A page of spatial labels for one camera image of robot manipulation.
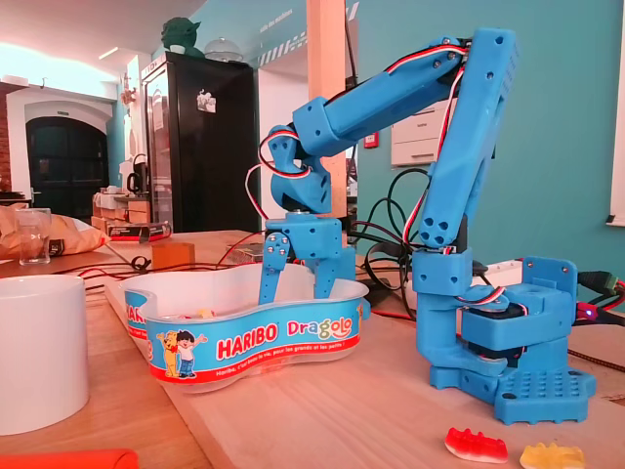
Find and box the metal power supply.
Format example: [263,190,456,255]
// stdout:
[225,242,268,263]

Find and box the clear Haribo plastic tub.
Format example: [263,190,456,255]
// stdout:
[119,262,371,396]

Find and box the small wooden block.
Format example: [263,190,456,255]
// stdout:
[150,240,197,271]

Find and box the black fridge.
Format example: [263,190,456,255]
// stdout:
[141,50,260,235]

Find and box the black and red box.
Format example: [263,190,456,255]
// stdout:
[106,220,173,244]

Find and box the white printer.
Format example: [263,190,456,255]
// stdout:
[390,100,458,168]

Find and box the light wooden base board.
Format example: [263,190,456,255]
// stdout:
[104,277,625,469]

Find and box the black kettle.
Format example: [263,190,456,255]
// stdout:
[125,152,150,196]

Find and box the photo fridge magnet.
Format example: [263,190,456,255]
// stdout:
[195,88,218,115]

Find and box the white power strip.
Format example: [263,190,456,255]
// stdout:
[480,259,526,289]

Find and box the orange crisp bag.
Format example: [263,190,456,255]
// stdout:
[0,202,112,261]

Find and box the glass dome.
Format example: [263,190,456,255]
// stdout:
[203,36,244,64]

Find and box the red gummy sweet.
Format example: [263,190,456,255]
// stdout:
[443,427,510,464]

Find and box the dark arched door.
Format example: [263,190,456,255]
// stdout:
[24,115,110,227]

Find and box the clear drinking glass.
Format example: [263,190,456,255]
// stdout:
[14,207,53,267]

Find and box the green Yoda head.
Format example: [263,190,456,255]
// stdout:
[160,16,204,60]

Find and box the white ceramic mug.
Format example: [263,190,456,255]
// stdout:
[0,274,91,437]

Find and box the controller board with LED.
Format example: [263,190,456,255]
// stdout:
[575,301,625,327]

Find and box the black plug connector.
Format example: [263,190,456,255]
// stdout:
[577,271,625,295]

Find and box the yellow gummy sweet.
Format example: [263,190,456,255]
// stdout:
[519,442,586,469]

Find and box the orange foam roll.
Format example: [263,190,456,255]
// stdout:
[0,448,141,469]

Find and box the black cable bundle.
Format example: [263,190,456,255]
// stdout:
[349,168,431,321]

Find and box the red cable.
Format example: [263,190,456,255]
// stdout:
[77,229,268,292]

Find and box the wooden camera post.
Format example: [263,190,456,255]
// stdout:
[306,0,349,219]

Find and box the braided black yellow cable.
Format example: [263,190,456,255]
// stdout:
[567,347,625,373]

